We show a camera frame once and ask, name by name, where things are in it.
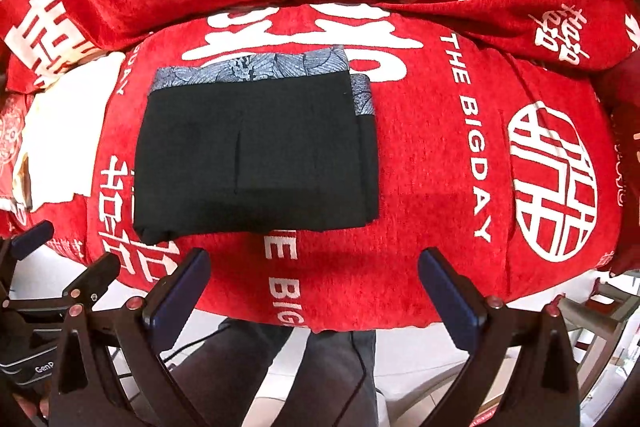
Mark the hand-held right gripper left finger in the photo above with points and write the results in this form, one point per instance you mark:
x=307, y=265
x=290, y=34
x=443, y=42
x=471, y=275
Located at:
x=180, y=292

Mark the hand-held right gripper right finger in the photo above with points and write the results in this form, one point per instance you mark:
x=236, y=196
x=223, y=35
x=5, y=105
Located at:
x=450, y=292

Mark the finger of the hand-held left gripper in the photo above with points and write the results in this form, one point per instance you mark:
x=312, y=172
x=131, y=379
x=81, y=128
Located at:
x=95, y=274
x=31, y=239

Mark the black pants grey patterned waistband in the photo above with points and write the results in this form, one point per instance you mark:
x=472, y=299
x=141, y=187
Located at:
x=250, y=157

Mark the person's left leg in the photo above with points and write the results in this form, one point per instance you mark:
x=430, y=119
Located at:
x=225, y=377

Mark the person's leg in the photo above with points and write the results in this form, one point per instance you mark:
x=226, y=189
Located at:
x=335, y=377
x=225, y=377

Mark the red patterned pillow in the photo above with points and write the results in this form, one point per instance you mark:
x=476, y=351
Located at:
x=10, y=142

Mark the white cloth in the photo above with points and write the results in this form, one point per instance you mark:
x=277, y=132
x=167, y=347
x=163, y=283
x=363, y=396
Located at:
x=65, y=132

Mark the red printed sofa seat cover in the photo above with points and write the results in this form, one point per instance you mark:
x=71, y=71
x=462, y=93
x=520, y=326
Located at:
x=425, y=157

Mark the person's right leg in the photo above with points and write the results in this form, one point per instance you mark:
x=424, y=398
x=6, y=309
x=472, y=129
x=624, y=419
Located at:
x=335, y=377

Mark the grey wooden chair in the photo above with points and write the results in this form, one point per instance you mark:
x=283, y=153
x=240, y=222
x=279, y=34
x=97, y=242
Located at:
x=600, y=322

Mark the dark red pillow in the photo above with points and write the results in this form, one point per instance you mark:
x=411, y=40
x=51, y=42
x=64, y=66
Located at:
x=625, y=132

